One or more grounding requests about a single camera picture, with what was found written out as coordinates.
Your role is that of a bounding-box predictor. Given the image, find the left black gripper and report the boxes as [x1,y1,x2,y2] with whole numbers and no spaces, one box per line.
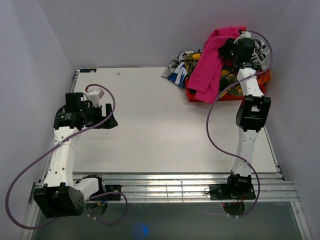
[80,103,118,129]

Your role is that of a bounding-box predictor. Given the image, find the pink trousers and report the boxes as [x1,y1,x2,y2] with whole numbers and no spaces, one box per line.
[186,26,246,104]

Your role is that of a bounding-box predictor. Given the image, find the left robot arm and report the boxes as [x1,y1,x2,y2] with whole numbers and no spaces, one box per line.
[33,88,118,218]

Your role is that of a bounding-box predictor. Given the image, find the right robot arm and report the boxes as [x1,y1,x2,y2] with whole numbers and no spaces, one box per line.
[217,38,272,200]

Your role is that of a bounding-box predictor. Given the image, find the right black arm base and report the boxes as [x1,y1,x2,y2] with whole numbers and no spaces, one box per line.
[208,183,256,200]

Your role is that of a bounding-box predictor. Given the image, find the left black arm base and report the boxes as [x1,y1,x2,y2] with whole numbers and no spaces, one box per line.
[84,184,123,202]

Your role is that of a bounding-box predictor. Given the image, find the camouflage trousers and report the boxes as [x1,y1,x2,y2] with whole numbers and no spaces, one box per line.
[184,53,242,96]

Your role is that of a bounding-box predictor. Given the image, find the black white print trousers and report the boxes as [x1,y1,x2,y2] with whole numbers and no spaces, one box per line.
[161,38,271,78]

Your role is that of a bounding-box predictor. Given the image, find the orange garment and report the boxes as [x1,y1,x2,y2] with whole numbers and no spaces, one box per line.
[257,69,271,85]

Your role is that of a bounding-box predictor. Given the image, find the dark label sticker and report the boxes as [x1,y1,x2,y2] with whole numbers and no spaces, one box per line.
[79,68,97,73]

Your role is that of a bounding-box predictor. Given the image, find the blue white garment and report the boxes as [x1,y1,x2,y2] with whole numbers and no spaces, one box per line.
[167,61,188,88]

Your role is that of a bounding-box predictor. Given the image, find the red plastic bin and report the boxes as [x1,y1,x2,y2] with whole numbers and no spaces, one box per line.
[186,84,266,102]

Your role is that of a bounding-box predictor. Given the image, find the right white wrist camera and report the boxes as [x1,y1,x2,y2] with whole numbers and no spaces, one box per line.
[233,29,251,45]

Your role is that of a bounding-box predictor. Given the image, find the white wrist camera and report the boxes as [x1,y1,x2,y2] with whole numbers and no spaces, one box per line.
[86,88,105,107]
[233,29,251,45]

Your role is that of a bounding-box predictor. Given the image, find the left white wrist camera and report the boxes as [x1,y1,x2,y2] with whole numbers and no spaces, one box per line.
[86,88,105,107]

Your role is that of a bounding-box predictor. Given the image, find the aluminium rail frame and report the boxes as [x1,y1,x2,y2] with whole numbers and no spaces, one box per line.
[19,69,313,240]

